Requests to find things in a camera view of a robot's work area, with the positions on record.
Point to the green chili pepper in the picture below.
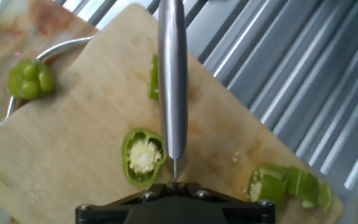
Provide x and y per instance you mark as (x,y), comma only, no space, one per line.
(272,186)

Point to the small green chili piece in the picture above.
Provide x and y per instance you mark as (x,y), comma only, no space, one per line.
(31,79)

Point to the wooden cutting board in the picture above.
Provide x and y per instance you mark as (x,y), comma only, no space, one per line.
(73,140)

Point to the thin green chili slice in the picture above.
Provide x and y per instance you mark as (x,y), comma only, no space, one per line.
(325,196)

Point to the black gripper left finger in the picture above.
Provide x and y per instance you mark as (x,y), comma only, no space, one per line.
(104,214)

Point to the steel cleaver knife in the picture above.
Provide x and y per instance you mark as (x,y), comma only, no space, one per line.
(172,77)

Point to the green chili chunk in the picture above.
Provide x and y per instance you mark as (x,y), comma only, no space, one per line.
(153,81)
(304,186)

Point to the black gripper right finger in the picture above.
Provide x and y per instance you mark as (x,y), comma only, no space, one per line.
(247,214)

